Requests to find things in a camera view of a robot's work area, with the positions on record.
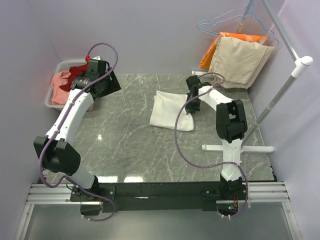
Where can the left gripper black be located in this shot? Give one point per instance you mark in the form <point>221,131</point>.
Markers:
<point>114,85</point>

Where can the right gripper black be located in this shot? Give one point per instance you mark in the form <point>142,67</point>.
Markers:
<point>190,109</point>

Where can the white floral print t-shirt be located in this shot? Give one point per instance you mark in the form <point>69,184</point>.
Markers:
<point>165,111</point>

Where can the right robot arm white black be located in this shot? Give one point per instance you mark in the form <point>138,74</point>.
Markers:
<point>231,126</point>

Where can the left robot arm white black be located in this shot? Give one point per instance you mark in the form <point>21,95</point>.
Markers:
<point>55,150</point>

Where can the dark red garment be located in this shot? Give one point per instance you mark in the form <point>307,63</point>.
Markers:
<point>75,71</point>

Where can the orange hanging garment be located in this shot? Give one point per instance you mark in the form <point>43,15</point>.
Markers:
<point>207,58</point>

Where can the white plastic laundry basket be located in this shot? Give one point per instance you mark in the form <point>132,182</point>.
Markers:
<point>62,66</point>

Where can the pink garment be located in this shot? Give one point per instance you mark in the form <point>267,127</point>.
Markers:
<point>60,96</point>

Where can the beige hanging garment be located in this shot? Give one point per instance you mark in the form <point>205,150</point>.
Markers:
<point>239,61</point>

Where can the silver white clothes rack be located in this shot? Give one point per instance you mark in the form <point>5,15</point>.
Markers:
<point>289,121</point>

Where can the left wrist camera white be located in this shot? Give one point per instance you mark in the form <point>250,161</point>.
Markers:
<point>88,58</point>

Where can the blue wire hanger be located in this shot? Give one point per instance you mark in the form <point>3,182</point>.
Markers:
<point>241,14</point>
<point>269,33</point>

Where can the aluminium black mounting rail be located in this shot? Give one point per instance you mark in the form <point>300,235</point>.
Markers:
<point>151,196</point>

